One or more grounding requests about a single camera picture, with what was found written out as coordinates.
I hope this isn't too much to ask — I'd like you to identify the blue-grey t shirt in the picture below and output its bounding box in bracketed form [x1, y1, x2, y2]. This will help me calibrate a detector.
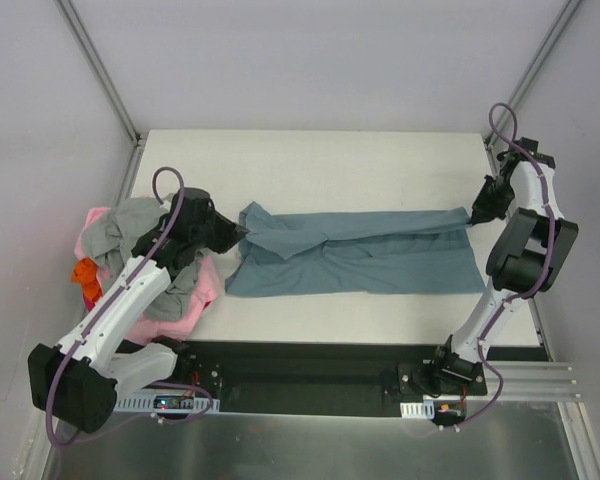
[225, 202, 484, 298]

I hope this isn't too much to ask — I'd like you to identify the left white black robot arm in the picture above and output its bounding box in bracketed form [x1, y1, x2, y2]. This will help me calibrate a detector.
[27, 187, 248, 434]

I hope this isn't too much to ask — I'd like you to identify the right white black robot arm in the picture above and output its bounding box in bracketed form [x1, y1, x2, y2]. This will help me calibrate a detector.
[400, 137, 579, 398]

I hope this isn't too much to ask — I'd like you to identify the grey t shirt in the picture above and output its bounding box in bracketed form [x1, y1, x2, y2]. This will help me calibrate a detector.
[81, 197, 205, 321]

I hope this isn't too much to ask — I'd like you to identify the pink t shirt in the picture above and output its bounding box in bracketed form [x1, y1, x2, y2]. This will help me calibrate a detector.
[74, 207, 221, 345]

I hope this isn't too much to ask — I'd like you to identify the orange t shirt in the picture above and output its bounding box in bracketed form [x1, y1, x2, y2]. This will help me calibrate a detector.
[71, 258, 102, 303]

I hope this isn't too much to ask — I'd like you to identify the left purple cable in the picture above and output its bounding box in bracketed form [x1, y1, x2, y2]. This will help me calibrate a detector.
[46, 167, 215, 448]

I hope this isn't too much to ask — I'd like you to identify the purple cable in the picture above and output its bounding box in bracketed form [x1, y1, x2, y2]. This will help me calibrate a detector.
[46, 167, 215, 448]
[402, 102, 556, 440]

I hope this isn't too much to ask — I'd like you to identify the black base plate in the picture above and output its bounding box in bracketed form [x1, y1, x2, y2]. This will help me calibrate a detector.
[129, 334, 551, 415]

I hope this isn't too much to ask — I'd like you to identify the aluminium front rail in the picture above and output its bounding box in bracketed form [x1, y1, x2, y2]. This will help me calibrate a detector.
[491, 361, 583, 402]

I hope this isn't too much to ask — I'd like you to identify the left slotted cable duct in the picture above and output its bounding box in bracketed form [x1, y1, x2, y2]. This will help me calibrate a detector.
[114, 393, 220, 414]

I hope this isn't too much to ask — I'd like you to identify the slotted cable duct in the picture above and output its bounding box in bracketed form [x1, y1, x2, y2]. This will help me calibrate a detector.
[114, 393, 220, 414]
[400, 401, 435, 420]

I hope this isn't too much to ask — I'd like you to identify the right slotted cable duct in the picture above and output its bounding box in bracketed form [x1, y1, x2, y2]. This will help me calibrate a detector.
[400, 401, 435, 420]

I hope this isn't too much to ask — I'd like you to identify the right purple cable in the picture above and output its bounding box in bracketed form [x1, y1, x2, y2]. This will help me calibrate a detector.
[402, 102, 556, 440]

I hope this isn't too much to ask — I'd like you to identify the right aluminium frame post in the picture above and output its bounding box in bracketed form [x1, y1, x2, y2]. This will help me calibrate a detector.
[483, 0, 587, 149]

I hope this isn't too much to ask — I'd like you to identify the aluminium frame post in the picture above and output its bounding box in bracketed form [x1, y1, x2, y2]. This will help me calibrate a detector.
[55, 0, 146, 151]
[483, 0, 587, 149]

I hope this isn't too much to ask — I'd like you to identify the left aluminium frame post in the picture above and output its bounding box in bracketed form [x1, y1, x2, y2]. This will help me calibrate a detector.
[55, 0, 146, 151]

